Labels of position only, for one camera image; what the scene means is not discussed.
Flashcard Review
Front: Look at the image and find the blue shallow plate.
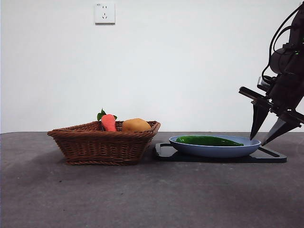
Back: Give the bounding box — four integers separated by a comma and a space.
168, 135, 262, 159

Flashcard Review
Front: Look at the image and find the green toy pepper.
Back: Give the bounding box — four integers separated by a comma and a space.
175, 135, 245, 147

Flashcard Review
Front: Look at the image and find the black flat tray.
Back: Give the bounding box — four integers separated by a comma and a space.
152, 142, 287, 163

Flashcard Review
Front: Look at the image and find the yellow-brown toy potato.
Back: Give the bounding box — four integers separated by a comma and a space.
121, 118, 152, 132

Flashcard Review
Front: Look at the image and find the orange toy carrot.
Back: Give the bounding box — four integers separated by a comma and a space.
96, 108, 118, 133

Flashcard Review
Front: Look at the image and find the brown wicker basket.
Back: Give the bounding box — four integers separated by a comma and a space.
47, 120, 162, 166

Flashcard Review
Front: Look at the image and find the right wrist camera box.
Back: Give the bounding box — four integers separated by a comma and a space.
257, 76, 272, 90

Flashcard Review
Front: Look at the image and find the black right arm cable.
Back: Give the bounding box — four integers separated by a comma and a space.
262, 3, 304, 80

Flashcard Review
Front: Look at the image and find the white wall socket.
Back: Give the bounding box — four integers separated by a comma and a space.
95, 2, 116, 25

